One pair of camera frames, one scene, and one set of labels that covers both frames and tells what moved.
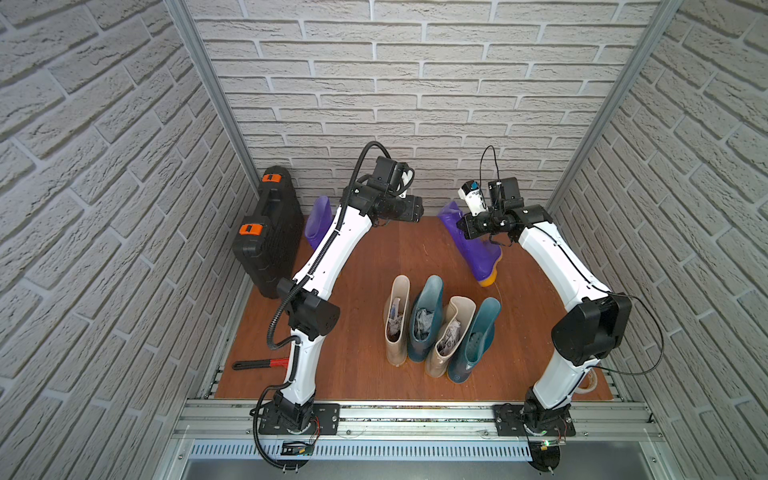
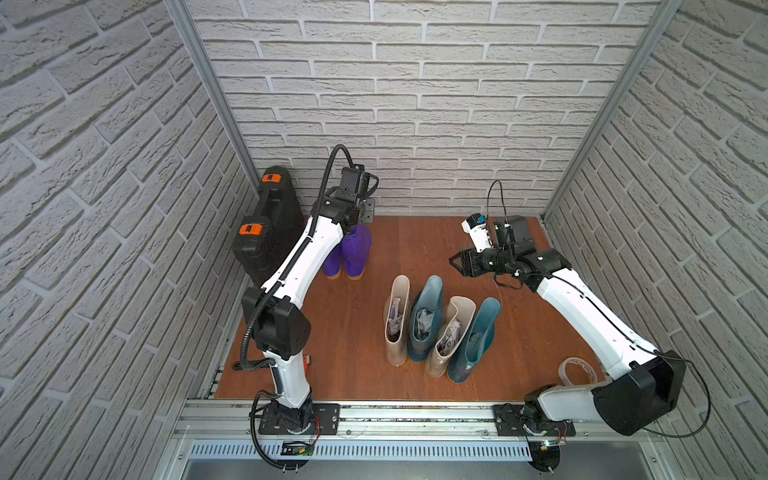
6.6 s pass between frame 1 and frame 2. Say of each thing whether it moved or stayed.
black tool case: stayed
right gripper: moved
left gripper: moved
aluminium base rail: stayed
